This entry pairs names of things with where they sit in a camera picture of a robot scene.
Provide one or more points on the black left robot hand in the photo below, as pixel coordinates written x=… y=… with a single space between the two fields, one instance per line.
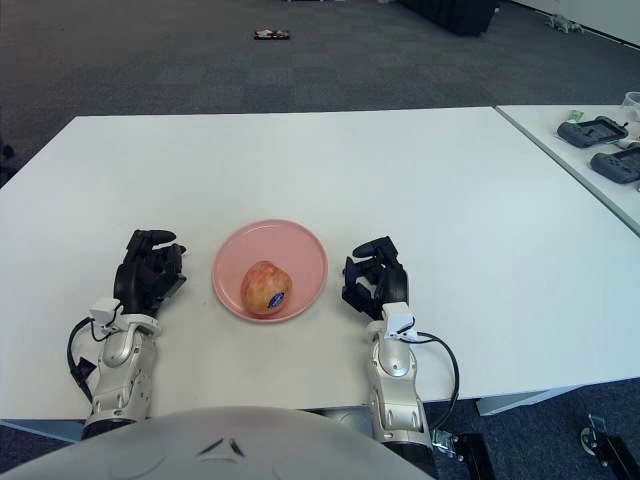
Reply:
x=142 y=277

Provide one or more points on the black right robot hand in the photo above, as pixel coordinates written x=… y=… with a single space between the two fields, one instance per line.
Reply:
x=395 y=285

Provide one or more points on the red yellow apple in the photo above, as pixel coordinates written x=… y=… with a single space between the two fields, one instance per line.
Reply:
x=262 y=290

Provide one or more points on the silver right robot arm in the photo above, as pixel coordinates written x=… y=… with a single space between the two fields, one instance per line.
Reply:
x=400 y=385

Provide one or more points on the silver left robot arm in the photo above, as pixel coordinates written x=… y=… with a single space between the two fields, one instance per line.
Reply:
x=122 y=372

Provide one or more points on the pink round plate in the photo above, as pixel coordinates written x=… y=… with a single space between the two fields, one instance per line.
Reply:
x=270 y=240

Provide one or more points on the white table support beam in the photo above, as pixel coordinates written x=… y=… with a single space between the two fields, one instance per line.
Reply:
x=505 y=404

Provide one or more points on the grey robot torso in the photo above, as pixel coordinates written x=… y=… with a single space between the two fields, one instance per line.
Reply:
x=150 y=450

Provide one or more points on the black stand with metal latch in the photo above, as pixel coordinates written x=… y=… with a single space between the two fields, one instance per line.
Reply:
x=472 y=457

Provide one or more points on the grey handheld controller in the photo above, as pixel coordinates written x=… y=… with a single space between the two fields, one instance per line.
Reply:
x=615 y=167
x=575 y=135

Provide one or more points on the small green packet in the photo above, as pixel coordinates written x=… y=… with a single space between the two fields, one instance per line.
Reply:
x=574 y=117

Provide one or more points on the caster wheel with black bar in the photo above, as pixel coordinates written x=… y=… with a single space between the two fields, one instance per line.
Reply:
x=612 y=450

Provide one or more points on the small dark flat floor item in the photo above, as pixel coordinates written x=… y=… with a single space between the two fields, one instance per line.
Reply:
x=271 y=35

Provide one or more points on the black cabinet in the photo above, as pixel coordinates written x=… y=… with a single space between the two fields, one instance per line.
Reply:
x=450 y=15

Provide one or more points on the clear plastic cup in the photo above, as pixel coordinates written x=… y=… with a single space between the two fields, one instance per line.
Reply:
x=632 y=102

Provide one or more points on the small grey quadruped robot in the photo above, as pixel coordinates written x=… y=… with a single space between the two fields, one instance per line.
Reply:
x=562 y=24

